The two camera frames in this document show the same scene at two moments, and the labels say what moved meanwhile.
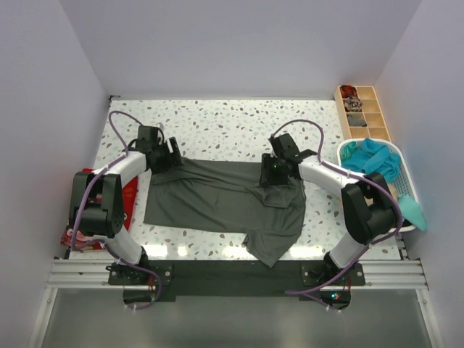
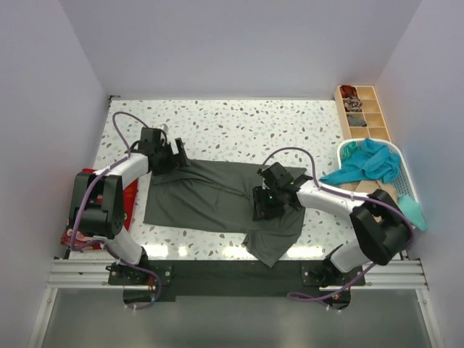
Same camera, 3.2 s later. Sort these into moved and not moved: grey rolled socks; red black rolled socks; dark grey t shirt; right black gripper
Moved: right black gripper
Not moved: grey rolled socks; red black rolled socks; dark grey t shirt
